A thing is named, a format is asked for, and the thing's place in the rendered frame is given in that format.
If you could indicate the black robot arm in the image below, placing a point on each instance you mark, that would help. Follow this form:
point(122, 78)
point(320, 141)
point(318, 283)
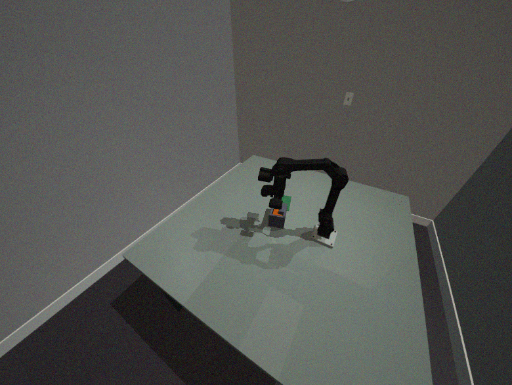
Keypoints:
point(284, 166)

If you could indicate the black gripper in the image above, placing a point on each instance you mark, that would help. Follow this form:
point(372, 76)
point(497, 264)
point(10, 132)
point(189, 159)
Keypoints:
point(278, 193)

